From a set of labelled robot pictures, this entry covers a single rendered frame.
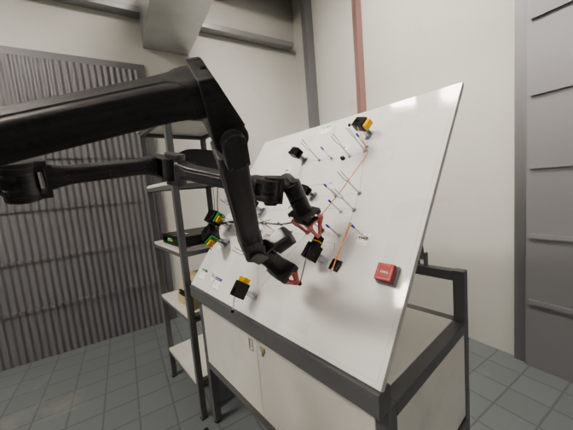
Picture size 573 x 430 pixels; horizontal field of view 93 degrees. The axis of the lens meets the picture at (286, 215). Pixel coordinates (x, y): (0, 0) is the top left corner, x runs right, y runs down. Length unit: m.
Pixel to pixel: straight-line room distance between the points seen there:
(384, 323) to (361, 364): 0.12
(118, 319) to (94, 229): 0.95
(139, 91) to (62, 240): 2.91
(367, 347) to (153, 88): 0.74
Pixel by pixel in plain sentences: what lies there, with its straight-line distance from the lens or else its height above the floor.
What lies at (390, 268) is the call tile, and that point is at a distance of 0.81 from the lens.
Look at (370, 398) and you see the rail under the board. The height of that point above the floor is 0.85.
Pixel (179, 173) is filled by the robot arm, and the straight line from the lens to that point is 0.97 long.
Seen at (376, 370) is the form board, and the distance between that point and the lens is 0.80.
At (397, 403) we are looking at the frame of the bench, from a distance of 0.89.
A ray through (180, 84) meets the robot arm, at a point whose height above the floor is 1.51.
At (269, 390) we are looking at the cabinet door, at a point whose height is 0.56.
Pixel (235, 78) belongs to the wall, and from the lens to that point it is 3.80.
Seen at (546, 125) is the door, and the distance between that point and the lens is 2.35.
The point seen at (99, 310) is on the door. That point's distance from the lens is 3.40.
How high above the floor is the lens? 1.37
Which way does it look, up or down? 6 degrees down
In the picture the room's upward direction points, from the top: 5 degrees counter-clockwise
